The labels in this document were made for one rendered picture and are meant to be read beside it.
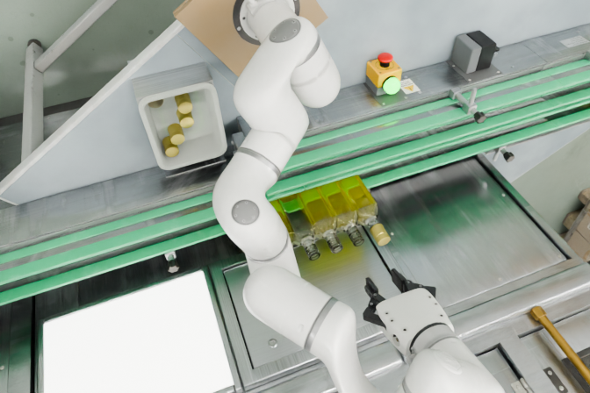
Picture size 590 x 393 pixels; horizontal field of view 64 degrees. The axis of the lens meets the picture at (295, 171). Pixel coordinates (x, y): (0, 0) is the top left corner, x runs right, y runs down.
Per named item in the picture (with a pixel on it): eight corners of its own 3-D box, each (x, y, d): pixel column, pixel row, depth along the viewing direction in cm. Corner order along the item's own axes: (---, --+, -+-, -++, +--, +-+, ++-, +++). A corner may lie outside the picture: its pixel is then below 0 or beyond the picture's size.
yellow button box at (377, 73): (363, 82, 132) (376, 96, 128) (366, 58, 127) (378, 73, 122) (386, 75, 134) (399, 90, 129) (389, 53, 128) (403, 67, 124)
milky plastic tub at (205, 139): (155, 150, 122) (161, 173, 117) (130, 79, 106) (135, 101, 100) (220, 132, 126) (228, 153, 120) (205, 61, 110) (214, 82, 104)
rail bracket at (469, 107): (445, 96, 130) (474, 125, 121) (450, 74, 124) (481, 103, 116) (457, 92, 130) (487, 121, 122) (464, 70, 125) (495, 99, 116)
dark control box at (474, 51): (449, 59, 138) (465, 75, 133) (455, 34, 133) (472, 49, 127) (472, 53, 140) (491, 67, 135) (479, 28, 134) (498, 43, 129)
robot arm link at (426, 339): (413, 384, 73) (404, 371, 75) (463, 364, 75) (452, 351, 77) (412, 351, 69) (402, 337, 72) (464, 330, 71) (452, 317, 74)
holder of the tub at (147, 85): (161, 163, 127) (166, 183, 122) (131, 78, 107) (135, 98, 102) (222, 146, 130) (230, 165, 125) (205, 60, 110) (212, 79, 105)
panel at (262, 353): (41, 325, 119) (41, 472, 96) (36, 319, 116) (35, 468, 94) (365, 217, 138) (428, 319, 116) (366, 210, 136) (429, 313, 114)
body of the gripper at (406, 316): (407, 375, 75) (374, 327, 84) (463, 352, 77) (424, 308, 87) (406, 341, 71) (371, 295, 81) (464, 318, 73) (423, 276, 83)
